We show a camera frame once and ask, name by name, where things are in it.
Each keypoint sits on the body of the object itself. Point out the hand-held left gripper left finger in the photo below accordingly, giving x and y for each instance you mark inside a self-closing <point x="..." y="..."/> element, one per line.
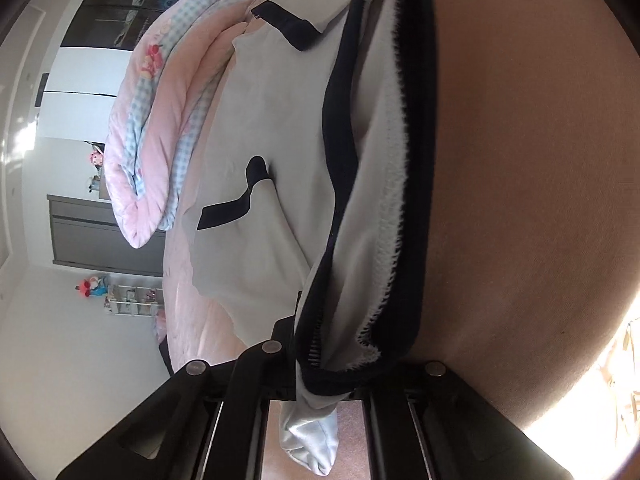
<point x="285" y="340"/>

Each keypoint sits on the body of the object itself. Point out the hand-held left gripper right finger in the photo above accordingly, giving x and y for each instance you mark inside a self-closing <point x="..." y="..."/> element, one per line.
<point x="400" y="385"/>

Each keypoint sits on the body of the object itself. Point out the white fleece-lined jacket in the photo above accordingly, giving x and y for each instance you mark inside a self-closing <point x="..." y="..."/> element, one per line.
<point x="280" y="135"/>

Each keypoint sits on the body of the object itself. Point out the pink cloth bundle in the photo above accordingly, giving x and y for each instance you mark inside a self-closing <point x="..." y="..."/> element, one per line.
<point x="161" y="322"/>

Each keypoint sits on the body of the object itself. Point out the white storage shelf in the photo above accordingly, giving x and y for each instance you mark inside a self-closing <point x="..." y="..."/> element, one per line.
<point x="130" y="300"/>

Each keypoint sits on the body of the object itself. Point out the red toy figure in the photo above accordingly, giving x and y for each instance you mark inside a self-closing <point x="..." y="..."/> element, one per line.
<point x="90" y="286"/>

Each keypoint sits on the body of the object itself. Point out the grey door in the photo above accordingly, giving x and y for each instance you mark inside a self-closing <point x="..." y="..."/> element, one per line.
<point x="100" y="240"/>

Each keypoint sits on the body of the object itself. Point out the pink checked quilt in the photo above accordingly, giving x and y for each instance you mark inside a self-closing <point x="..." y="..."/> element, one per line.
<point x="150" y="160"/>

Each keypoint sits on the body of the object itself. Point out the pink bed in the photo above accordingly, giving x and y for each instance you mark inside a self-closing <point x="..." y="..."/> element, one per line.
<point x="525" y="185"/>

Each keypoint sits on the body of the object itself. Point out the pink doll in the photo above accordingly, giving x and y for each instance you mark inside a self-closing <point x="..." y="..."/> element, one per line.
<point x="96" y="157"/>

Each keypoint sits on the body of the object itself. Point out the white wardrobe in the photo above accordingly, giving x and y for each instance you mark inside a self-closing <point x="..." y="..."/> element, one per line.
<point x="80" y="110"/>

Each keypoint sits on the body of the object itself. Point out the dark glass cabinet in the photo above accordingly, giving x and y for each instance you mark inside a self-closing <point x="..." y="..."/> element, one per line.
<point x="110" y="10"/>

